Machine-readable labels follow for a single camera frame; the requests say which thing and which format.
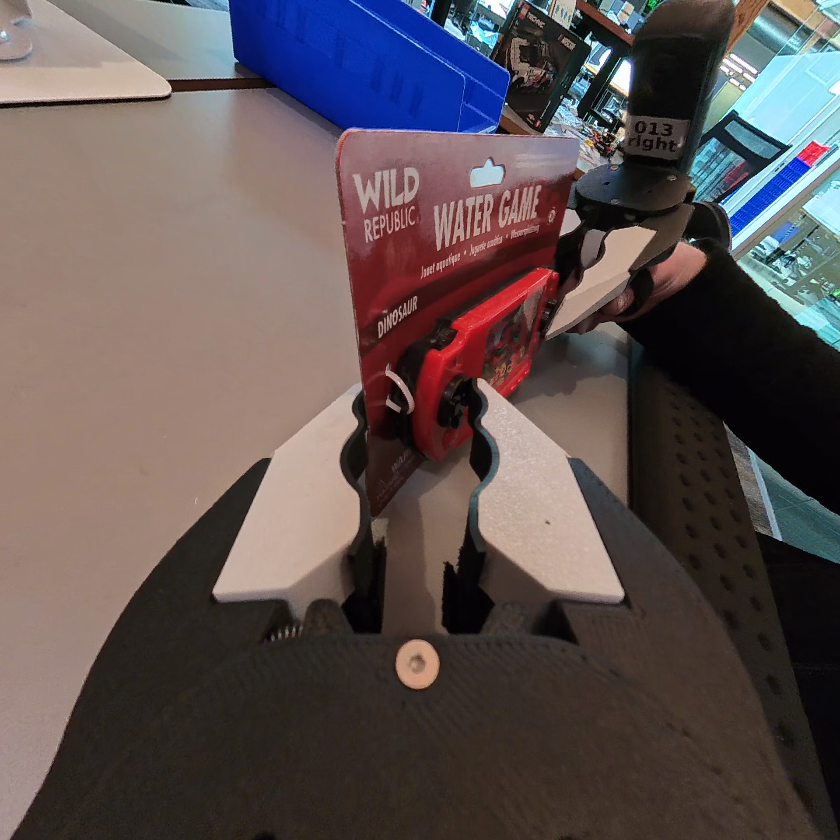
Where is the person's right hand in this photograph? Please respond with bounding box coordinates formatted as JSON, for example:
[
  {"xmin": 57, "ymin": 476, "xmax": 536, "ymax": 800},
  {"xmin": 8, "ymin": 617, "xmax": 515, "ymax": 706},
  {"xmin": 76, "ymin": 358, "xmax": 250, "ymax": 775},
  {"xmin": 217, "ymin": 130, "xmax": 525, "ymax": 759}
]
[{"xmin": 576, "ymin": 241, "xmax": 711, "ymax": 333}]

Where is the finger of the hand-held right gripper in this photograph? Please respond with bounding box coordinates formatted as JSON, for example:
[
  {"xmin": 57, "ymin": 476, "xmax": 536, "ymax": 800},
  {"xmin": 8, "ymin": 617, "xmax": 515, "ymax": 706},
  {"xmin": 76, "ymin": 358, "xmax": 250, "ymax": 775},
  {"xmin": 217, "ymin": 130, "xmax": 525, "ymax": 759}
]
[
  {"xmin": 553, "ymin": 225, "xmax": 611, "ymax": 311},
  {"xmin": 543, "ymin": 225, "xmax": 658, "ymax": 342}
]

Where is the person's dark clothing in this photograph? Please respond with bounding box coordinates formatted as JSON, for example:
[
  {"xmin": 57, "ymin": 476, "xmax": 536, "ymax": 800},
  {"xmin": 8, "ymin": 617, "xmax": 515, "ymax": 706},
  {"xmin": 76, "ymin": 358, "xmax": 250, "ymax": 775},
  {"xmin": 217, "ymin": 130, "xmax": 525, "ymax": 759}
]
[{"xmin": 755, "ymin": 530, "xmax": 840, "ymax": 840}]

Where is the blue plastic bin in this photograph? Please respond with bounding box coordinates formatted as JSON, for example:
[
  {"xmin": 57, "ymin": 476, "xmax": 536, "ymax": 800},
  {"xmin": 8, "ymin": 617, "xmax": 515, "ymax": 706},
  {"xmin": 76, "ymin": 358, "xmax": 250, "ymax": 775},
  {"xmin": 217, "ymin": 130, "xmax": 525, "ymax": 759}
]
[{"xmin": 228, "ymin": 0, "xmax": 511, "ymax": 135}]

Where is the red handheld toy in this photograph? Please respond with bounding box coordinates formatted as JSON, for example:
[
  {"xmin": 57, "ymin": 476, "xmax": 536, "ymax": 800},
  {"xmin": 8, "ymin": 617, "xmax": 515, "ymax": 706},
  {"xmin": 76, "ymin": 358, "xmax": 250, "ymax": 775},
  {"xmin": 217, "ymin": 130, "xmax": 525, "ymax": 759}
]
[{"xmin": 336, "ymin": 128, "xmax": 582, "ymax": 519}]

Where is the black toy car box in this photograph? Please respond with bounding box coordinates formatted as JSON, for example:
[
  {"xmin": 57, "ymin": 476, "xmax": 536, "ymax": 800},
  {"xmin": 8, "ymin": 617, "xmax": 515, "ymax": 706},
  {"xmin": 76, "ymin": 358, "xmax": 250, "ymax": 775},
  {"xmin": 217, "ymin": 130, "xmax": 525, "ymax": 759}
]
[{"xmin": 491, "ymin": 0, "xmax": 592, "ymax": 132}]

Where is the white document stand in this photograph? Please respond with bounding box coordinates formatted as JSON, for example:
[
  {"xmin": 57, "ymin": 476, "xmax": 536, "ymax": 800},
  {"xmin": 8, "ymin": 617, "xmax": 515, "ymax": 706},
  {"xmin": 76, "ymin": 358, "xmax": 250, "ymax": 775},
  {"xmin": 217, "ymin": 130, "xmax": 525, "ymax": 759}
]
[{"xmin": 0, "ymin": 0, "xmax": 173, "ymax": 106}]

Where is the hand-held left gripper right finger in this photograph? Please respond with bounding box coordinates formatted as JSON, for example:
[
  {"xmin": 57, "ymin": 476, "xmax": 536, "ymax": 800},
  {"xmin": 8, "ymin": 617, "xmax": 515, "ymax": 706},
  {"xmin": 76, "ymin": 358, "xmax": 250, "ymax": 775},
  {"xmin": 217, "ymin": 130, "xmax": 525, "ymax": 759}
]
[{"xmin": 441, "ymin": 377, "xmax": 626, "ymax": 634}]

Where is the person's right forearm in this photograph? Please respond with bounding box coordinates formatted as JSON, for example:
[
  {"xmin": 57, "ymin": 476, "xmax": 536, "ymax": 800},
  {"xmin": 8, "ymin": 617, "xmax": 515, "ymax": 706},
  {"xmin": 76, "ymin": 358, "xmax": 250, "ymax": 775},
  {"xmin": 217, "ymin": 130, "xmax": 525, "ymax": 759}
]
[{"xmin": 620, "ymin": 239, "xmax": 840, "ymax": 514}]

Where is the black mesh office chair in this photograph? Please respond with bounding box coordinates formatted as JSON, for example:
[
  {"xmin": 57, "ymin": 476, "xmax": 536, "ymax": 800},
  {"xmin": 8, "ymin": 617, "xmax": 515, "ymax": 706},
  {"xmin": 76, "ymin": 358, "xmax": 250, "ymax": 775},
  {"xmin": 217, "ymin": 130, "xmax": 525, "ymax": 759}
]
[{"xmin": 689, "ymin": 108, "xmax": 793, "ymax": 206}]

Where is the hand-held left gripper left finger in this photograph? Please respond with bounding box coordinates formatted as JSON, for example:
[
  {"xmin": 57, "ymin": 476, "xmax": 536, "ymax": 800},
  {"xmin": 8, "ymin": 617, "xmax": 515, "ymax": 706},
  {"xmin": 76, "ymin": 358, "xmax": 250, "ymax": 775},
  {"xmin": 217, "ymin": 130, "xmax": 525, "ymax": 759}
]
[{"xmin": 212, "ymin": 385, "xmax": 388, "ymax": 634}]

